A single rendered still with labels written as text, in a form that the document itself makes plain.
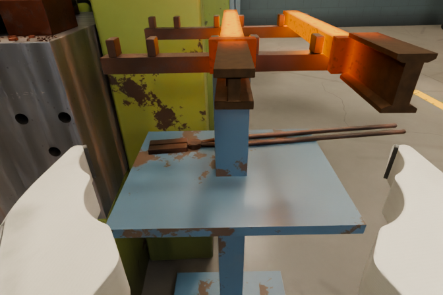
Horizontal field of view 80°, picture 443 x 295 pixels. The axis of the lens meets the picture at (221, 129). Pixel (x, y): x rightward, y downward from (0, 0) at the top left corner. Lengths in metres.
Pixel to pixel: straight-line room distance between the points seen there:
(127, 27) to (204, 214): 0.49
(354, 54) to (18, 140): 0.65
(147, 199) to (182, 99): 0.36
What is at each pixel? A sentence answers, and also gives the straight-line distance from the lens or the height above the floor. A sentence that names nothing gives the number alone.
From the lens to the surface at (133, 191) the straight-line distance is 0.51.
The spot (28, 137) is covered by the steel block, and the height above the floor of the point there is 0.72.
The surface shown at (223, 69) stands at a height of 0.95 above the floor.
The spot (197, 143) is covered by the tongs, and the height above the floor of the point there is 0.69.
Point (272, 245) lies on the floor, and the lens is 1.27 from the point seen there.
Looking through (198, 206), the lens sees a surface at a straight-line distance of 0.46.
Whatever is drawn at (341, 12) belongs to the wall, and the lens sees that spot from 7.14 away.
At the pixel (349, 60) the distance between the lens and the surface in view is 0.29.
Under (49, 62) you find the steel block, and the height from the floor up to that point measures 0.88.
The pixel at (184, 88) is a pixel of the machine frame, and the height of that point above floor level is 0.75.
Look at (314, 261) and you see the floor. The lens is 1.27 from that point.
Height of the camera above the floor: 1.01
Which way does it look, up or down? 29 degrees down
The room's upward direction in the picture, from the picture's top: 1 degrees counter-clockwise
